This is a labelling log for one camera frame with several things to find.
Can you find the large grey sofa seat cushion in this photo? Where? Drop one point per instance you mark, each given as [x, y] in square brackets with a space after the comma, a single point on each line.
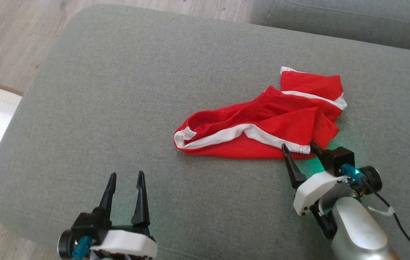
[136, 108]

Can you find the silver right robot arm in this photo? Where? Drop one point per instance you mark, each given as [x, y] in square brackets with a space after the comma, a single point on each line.
[356, 231]

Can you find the small grey sofa cushion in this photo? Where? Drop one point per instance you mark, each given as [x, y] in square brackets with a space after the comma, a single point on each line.
[353, 21]

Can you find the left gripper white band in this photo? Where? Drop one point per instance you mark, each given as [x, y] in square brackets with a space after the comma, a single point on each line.
[129, 243]

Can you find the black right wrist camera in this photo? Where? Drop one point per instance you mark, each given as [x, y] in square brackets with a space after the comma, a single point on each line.
[338, 159]

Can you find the red mesh shorts white trim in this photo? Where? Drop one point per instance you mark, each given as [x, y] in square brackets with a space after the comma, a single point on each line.
[277, 122]

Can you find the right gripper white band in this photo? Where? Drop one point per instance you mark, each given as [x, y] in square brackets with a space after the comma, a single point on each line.
[311, 191]

